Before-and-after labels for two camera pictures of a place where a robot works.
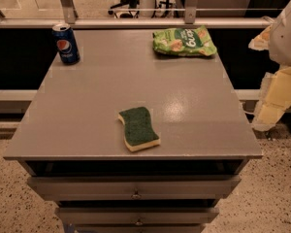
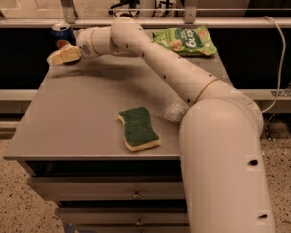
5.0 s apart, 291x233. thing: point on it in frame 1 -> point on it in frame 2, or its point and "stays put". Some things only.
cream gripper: x=287 y=39 -> x=84 y=43
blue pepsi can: x=66 y=44 stays put
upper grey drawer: x=134 y=187 stays put
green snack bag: x=184 y=41 stays put
